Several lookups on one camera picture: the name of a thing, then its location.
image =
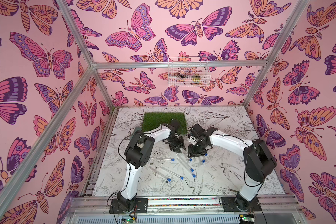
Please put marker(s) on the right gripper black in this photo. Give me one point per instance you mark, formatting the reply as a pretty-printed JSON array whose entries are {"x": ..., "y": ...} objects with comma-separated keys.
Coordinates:
[{"x": 197, "y": 147}]

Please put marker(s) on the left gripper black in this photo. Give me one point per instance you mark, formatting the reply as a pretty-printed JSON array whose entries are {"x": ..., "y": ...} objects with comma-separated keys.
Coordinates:
[{"x": 181, "y": 145}]

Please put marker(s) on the test tube blue stopper two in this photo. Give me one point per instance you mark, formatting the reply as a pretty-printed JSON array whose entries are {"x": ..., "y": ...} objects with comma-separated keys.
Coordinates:
[{"x": 186, "y": 165}]

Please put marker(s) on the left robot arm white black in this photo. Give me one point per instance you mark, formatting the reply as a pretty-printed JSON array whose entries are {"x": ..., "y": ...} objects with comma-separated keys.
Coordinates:
[{"x": 137, "y": 155}]

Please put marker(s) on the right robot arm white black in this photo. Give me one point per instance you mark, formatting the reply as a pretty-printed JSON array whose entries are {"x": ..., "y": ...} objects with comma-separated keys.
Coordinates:
[{"x": 257, "y": 160}]

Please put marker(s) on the green artificial grass mat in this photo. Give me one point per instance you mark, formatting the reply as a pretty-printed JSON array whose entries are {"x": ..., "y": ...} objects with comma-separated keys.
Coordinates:
[{"x": 153, "y": 120}]

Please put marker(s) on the green object in basket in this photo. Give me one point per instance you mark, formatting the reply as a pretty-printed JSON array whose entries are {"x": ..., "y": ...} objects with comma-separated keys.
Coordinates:
[{"x": 196, "y": 79}]

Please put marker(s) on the white wire basket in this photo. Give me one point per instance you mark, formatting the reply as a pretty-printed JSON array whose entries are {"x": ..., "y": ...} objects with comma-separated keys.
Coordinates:
[{"x": 181, "y": 73}]

